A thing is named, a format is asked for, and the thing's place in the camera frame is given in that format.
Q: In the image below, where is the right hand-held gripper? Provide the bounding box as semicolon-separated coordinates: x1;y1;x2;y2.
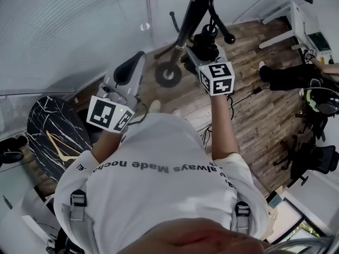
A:
186;44;236;97

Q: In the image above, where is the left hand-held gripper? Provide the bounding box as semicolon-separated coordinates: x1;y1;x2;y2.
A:
86;51;147;134

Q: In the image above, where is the black metal coat rack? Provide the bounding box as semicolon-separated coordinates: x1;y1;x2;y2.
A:
85;0;314;89

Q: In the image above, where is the person's left forearm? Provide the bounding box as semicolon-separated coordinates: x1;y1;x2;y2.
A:
91;127;129;165

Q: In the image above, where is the person's left white shoe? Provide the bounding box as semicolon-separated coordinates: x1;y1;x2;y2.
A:
149;99;162;114

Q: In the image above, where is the white desk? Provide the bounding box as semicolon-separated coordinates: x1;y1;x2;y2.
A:
258;0;334;63

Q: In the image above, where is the round black marble table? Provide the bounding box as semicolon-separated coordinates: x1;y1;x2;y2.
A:
26;96;94;183

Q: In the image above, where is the gold clothes hanger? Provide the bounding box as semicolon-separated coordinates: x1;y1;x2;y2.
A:
46;130;80;163

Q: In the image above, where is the green board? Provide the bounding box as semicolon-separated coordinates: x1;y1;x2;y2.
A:
308;32;331;51

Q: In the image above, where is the person's white printed shirt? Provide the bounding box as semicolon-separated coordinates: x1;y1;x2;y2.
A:
53;112;270;254

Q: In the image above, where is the black office chair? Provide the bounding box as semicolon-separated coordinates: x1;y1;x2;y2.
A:
301;112;329;142
274;139;339;187

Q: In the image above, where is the black round device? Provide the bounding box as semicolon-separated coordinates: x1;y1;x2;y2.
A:
0;149;24;165

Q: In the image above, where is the teal box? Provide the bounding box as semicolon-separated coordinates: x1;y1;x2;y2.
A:
267;193;283;208

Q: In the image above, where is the person's face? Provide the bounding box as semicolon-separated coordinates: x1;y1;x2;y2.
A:
118;217;271;254

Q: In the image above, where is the white cabinet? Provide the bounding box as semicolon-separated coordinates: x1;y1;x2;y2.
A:
0;184;63;254

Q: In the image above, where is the dark framed window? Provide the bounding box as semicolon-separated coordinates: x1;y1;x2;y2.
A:
266;197;332;244

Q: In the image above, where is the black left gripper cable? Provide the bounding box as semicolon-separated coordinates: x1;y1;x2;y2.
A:
129;102;148;126

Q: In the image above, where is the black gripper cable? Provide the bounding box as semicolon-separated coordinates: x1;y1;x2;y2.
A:
226;94;236;120
129;102;148;126

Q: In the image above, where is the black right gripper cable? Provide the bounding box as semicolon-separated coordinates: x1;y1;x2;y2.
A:
226;94;236;120

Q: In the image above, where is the grey left shoulder strap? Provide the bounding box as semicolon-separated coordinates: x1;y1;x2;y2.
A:
68;189;96;254

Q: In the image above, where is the grey shoulder strap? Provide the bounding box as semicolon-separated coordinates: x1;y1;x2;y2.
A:
230;200;251;235
68;189;96;254

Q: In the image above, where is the grey right shoulder strap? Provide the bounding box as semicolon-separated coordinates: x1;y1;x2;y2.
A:
230;200;251;235

